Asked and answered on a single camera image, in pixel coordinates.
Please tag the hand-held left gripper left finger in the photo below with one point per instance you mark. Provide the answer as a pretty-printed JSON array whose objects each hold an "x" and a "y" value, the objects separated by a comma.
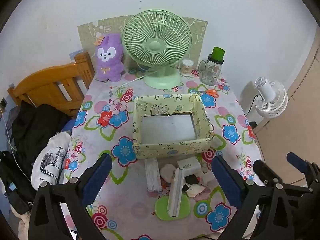
[{"x": 98, "y": 177}]

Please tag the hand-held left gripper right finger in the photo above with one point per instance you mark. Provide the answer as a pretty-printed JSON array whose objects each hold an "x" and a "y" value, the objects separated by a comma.
[{"x": 226, "y": 180}]

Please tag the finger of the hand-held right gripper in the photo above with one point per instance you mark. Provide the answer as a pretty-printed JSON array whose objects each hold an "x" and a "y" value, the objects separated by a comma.
[
  {"x": 297, "y": 161},
  {"x": 262, "y": 170}
]

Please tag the small white charger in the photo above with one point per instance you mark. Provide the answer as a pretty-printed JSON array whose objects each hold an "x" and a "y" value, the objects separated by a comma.
[{"x": 208, "y": 177}]

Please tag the white and brown trinket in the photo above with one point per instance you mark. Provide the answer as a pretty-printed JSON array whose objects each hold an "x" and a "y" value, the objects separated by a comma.
[{"x": 196, "y": 190}]

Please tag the large white charger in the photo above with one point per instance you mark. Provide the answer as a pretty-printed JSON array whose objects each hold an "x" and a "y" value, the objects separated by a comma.
[{"x": 188, "y": 167}]

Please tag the white box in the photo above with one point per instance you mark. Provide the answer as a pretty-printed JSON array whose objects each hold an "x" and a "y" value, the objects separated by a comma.
[{"x": 176, "y": 192}]

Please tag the white rounded case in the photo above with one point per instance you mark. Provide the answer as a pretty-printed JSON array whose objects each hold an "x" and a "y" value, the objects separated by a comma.
[{"x": 167, "y": 172}]

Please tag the yellow patterned storage box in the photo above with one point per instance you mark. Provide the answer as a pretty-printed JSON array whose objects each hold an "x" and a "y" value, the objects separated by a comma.
[{"x": 165, "y": 151}]

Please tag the green rounded case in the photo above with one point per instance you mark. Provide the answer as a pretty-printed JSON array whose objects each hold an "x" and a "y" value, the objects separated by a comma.
[{"x": 161, "y": 208}]

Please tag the white printed bag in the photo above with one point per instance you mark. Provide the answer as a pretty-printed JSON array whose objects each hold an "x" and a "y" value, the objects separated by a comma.
[{"x": 50, "y": 162}]

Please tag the blue cloth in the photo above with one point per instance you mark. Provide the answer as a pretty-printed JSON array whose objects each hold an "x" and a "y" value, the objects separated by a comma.
[{"x": 68, "y": 126}]

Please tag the white floor fan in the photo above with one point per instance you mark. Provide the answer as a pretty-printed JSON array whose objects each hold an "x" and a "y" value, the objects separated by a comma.
[{"x": 272, "y": 100}]

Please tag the black clothing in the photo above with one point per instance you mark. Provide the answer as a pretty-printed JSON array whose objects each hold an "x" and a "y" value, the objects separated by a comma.
[{"x": 32, "y": 130}]

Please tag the black backpack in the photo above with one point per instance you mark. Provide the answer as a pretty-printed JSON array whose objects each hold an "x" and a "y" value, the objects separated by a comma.
[{"x": 10, "y": 180}]

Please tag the glass mug with green lid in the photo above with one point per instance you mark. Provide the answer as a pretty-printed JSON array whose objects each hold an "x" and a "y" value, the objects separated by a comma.
[{"x": 211, "y": 72}]

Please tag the wooden chair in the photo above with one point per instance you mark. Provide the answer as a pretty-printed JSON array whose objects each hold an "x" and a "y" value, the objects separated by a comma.
[{"x": 47, "y": 76}]

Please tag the purple plush toy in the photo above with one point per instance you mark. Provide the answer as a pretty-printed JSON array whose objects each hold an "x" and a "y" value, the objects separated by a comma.
[{"x": 110, "y": 62}]

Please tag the cotton swab container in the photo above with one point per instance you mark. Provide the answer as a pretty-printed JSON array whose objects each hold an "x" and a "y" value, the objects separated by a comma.
[{"x": 187, "y": 67}]

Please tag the green desk fan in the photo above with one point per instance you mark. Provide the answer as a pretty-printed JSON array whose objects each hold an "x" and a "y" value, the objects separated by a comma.
[{"x": 155, "y": 46}]

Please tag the wall socket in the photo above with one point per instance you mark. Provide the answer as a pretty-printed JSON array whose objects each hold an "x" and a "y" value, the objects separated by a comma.
[{"x": 3, "y": 103}]

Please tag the blue wall sticker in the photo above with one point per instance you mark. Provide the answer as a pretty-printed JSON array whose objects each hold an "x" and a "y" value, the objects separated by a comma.
[{"x": 75, "y": 54}]

